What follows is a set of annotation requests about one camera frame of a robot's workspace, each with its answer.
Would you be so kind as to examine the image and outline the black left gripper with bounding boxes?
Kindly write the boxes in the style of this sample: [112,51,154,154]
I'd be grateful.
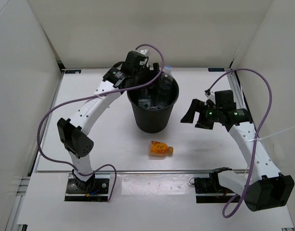
[131,61,162,90]

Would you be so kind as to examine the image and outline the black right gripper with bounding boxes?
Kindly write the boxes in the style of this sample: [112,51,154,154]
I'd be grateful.
[180,99,222,130]

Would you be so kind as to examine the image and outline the clear unlabeled plastic bottle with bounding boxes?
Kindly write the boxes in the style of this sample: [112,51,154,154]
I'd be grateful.
[156,66,173,108]

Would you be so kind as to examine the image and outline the red label water bottle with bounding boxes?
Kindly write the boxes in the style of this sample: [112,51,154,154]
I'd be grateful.
[137,89,152,110]

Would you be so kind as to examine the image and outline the orange juice bottle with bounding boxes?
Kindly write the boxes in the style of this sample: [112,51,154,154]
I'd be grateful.
[149,141,174,158]

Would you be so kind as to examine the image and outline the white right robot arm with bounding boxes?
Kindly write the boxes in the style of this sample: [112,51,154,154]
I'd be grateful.
[181,96,295,212]

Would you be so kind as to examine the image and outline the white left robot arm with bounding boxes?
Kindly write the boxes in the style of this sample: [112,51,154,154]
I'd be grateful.
[57,49,151,193]

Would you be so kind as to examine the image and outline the black plastic bin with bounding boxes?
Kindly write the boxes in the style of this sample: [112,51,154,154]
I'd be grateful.
[127,78,179,133]

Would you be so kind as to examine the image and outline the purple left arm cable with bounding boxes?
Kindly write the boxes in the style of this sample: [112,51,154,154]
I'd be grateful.
[37,44,165,202]

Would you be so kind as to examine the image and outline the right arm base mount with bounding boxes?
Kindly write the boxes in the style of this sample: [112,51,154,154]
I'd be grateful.
[189,176,235,204]

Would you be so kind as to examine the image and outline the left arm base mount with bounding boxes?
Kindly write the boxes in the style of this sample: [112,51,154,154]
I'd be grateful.
[64,174,110,202]

